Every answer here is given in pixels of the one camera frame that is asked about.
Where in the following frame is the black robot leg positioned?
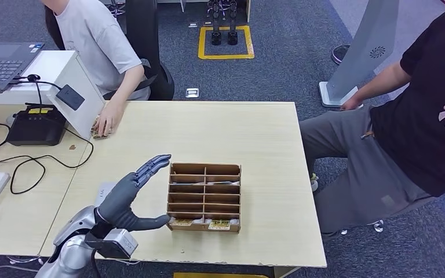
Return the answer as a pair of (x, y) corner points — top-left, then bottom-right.
(206, 0), (223, 46)
(226, 0), (239, 46)

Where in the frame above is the dark grey laptop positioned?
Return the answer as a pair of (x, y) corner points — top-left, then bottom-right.
(0, 41), (46, 94)

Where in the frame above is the stack of printed cards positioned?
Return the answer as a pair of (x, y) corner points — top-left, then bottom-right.
(90, 116), (112, 140)

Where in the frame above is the black laptop plug cable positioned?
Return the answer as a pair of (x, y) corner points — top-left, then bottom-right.
(9, 74), (64, 109)

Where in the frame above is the person at laptop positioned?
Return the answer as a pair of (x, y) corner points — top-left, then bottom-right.
(38, 0), (175, 138)

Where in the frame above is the laptop person's left hand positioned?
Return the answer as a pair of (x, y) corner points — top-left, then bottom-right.
(93, 100), (126, 137)

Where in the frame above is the long black cable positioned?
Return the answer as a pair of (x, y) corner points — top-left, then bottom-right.
(9, 128), (94, 195)

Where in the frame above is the person in black top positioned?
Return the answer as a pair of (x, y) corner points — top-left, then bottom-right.
(299, 3), (445, 240)

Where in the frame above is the black office chair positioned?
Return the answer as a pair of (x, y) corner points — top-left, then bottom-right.
(124, 0), (175, 101)

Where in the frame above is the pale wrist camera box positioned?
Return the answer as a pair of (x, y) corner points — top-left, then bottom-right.
(85, 228), (139, 260)

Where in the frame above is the black device with yellow label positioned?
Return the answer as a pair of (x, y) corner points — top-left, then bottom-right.
(6, 103), (67, 147)

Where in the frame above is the grey card reader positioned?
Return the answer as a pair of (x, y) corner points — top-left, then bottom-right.
(93, 182), (118, 208)

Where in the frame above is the grey kiosk stand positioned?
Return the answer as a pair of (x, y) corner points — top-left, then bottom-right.
(318, 0), (401, 108)

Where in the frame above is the white laptop stand box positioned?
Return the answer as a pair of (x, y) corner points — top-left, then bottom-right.
(0, 50), (106, 141)

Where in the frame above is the yellow floor tape square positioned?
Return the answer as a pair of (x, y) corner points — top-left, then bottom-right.
(197, 24), (255, 60)

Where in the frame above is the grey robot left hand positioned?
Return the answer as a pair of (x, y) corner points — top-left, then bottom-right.
(96, 154), (173, 232)

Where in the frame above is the white card in organizer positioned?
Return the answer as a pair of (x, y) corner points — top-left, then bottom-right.
(191, 181), (241, 186)

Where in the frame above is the black shoe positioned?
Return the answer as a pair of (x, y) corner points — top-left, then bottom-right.
(330, 43), (351, 66)

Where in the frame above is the brown wooden card organizer box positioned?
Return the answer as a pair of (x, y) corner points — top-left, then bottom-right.
(166, 162), (242, 234)

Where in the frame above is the black-top person's right hand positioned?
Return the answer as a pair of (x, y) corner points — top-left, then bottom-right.
(339, 95), (363, 112)

